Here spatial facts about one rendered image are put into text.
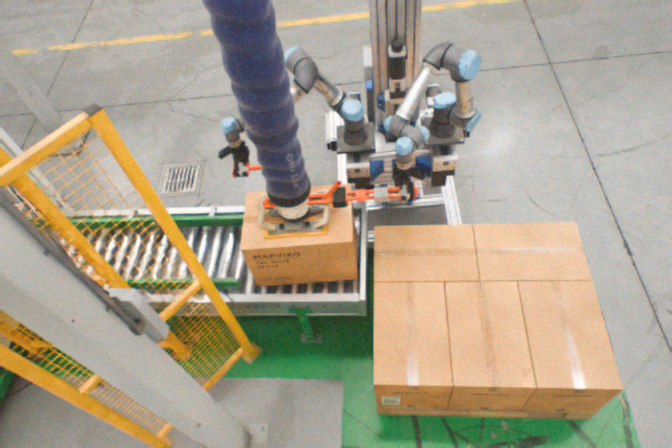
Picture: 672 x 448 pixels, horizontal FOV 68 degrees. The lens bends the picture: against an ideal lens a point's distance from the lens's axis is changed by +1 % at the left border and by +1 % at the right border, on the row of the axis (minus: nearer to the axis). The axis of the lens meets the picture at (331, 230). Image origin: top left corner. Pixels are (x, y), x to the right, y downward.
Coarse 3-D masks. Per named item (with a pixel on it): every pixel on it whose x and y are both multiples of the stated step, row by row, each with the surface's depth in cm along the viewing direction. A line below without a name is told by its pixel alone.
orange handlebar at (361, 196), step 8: (248, 168) 278; (256, 168) 277; (352, 192) 259; (360, 192) 258; (368, 192) 259; (416, 192) 255; (264, 200) 262; (320, 200) 258; (328, 200) 258; (352, 200) 257; (360, 200) 257; (368, 200) 257
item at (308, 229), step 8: (280, 224) 264; (304, 224) 265; (312, 224) 264; (264, 232) 265; (272, 232) 264; (280, 232) 264; (288, 232) 263; (296, 232) 263; (304, 232) 262; (312, 232) 262; (320, 232) 261
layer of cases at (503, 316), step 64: (384, 256) 298; (448, 256) 293; (512, 256) 288; (576, 256) 284; (384, 320) 274; (448, 320) 270; (512, 320) 266; (576, 320) 262; (384, 384) 254; (448, 384) 251; (512, 384) 247; (576, 384) 244
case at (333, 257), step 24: (264, 192) 284; (312, 216) 270; (336, 216) 268; (264, 240) 264; (288, 240) 263; (312, 240) 261; (336, 240) 259; (264, 264) 275; (288, 264) 275; (312, 264) 276; (336, 264) 276
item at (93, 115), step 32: (64, 128) 156; (96, 128) 163; (32, 160) 152; (128, 160) 177; (128, 224) 196; (160, 224) 208; (128, 256) 204; (192, 256) 230; (192, 288) 245; (0, 352) 176; (32, 352) 191; (256, 352) 329; (64, 384) 209; (96, 384) 225
